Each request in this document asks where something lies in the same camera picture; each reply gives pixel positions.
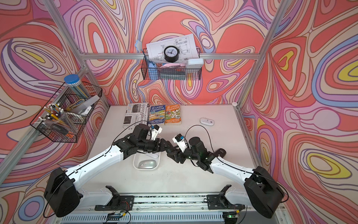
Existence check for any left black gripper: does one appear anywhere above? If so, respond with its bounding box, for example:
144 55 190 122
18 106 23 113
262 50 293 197
136 138 172 154

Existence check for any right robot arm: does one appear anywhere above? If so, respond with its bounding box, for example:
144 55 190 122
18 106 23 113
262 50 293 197
161 137 284 218

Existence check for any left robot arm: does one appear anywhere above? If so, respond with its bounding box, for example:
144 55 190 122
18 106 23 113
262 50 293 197
44 124 181 217

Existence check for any white storage tray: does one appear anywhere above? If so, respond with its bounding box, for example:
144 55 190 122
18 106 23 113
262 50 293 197
133 152 160 171

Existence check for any white mouse far back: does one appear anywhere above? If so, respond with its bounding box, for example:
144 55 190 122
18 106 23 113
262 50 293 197
200 118 215 126

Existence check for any black mouse front right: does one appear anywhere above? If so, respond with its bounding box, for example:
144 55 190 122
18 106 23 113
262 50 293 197
214 148 227 158

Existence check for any white box in basket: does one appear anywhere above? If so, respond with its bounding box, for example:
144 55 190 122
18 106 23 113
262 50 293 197
186 58 204 69

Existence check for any orange treehouse book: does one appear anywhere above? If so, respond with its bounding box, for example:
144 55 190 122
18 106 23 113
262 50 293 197
165 104 182 125

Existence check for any blue treehouse book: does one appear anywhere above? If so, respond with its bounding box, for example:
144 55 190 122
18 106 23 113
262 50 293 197
148 105 166 125

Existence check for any folded newspaper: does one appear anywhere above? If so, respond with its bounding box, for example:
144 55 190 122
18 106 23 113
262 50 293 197
123 103 149 129

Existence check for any pink notepad in basket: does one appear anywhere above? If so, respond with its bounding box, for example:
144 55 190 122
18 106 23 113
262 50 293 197
160 63 186 69

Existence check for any black round clock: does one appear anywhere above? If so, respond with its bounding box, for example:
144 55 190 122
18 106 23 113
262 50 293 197
164 46 180 63

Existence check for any white paper sheet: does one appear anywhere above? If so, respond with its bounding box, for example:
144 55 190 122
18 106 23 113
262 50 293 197
146 34 199 63

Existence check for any blue lid pencil jar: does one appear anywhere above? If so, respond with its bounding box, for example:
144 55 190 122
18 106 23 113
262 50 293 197
64 74 90 100

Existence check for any clear cup of pens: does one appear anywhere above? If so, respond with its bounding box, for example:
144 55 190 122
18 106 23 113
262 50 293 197
41 103 78 135

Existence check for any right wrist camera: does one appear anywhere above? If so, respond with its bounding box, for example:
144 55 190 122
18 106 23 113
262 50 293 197
172 133 188 153

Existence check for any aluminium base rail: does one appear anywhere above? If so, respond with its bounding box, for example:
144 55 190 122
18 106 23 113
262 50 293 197
47 193 292 224

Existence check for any black wire wall basket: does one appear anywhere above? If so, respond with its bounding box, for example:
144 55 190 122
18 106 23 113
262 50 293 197
141 49 202 81

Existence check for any black wire side basket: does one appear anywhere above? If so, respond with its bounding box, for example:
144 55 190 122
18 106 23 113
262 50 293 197
30 87 98 143

